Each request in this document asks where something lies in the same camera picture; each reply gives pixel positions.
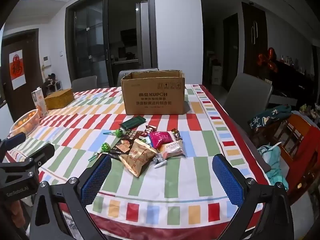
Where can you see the dark wooden entrance door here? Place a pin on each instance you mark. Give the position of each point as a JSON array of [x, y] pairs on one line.
[[32, 55]]

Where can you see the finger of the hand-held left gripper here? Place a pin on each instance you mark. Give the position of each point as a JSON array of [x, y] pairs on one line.
[[41, 155], [13, 140]]

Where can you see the dark green snack packet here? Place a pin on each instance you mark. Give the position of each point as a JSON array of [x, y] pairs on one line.
[[132, 123]]

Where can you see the green lollipop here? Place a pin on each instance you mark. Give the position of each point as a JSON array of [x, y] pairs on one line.
[[118, 132], [105, 147]]

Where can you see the long red snack packet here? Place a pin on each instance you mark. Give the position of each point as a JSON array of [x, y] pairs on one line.
[[149, 130]]

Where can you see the black sideboard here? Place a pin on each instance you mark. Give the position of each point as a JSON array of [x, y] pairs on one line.
[[292, 85]]

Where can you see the white and pink snack packet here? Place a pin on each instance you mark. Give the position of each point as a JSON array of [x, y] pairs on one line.
[[172, 149]]

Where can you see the brown cardboard box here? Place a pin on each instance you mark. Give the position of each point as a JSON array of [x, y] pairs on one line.
[[152, 100]]

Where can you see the red cloth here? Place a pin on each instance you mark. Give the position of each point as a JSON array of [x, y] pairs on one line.
[[311, 150]]

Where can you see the shiny wrapped candy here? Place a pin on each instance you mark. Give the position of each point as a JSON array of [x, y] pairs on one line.
[[176, 133]]

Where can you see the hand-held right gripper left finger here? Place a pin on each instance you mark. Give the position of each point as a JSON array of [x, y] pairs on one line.
[[96, 177]]

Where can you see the dark green patterned sweater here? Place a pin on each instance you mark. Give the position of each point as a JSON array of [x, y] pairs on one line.
[[270, 116]]

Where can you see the juice carton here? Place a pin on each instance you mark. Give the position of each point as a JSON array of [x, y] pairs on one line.
[[38, 102]]

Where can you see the sliding glass door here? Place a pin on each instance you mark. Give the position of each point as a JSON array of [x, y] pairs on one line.
[[87, 42]]

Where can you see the pile of oranges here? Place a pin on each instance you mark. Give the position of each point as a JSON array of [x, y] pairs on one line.
[[23, 120]]

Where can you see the crumpled light brown snack bag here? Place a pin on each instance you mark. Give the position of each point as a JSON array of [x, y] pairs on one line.
[[138, 157]]

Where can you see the teal cloth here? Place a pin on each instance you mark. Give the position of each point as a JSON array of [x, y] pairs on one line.
[[275, 162]]

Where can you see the wooden chair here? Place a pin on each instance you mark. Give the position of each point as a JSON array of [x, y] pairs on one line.
[[295, 140]]

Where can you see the dark interior door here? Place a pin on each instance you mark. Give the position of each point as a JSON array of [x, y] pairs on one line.
[[230, 52]]

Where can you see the white and clear snack packet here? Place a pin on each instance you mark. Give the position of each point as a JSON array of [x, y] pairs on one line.
[[160, 163]]

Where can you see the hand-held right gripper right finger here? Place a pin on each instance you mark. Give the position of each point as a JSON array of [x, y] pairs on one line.
[[227, 180]]

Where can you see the red foil balloons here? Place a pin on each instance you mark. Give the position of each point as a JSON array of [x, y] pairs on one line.
[[271, 57]]

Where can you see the red and white door poster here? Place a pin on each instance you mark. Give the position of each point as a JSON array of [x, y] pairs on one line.
[[17, 68]]

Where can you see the grey dining chair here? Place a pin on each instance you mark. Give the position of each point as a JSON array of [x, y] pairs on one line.
[[83, 83], [125, 75], [250, 97]]

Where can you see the striped colourful tablecloth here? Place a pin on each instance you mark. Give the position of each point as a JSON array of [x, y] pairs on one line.
[[190, 175]]

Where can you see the golden woven box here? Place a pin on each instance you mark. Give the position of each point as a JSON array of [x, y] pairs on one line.
[[58, 98]]

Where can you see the white plastic basket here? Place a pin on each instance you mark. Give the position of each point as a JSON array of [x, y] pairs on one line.
[[27, 127]]

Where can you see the white shelf rack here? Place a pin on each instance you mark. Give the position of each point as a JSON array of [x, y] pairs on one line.
[[56, 85]]

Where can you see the dark brown snack bag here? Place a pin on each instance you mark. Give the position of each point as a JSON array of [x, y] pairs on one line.
[[126, 141]]

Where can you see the dark tall cabinet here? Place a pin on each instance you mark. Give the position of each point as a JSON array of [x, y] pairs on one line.
[[255, 37]]

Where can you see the white low cabinet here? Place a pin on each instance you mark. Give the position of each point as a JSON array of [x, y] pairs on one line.
[[217, 75]]

